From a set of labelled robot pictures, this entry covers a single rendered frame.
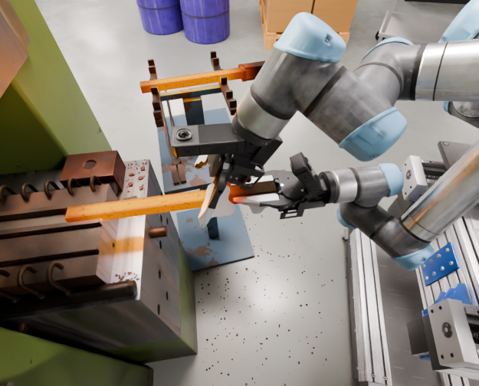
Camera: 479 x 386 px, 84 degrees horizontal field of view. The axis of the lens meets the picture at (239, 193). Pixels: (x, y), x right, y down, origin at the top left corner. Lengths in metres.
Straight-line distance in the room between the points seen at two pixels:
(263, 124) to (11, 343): 0.55
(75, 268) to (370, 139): 0.52
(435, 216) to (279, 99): 0.41
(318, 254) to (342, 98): 1.36
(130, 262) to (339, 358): 1.15
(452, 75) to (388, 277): 1.15
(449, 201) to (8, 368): 0.82
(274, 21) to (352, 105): 3.03
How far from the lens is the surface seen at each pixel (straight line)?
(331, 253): 1.67
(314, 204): 0.62
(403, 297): 1.48
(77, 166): 0.74
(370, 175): 0.62
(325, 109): 0.36
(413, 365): 1.42
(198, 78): 0.89
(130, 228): 0.66
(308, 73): 0.36
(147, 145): 2.23
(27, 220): 0.69
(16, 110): 0.77
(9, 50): 0.46
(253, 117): 0.39
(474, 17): 0.63
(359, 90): 0.37
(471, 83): 0.46
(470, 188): 0.63
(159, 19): 3.79
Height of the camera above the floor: 1.45
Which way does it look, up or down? 53 degrees down
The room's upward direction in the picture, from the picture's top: straight up
